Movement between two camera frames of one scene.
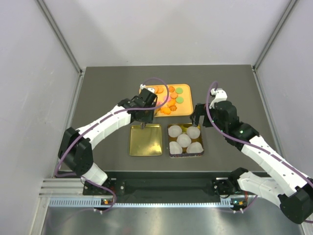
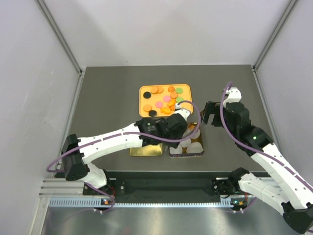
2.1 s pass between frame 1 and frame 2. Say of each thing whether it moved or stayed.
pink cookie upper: stayed
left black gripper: moved
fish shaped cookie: stayed
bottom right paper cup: stayed
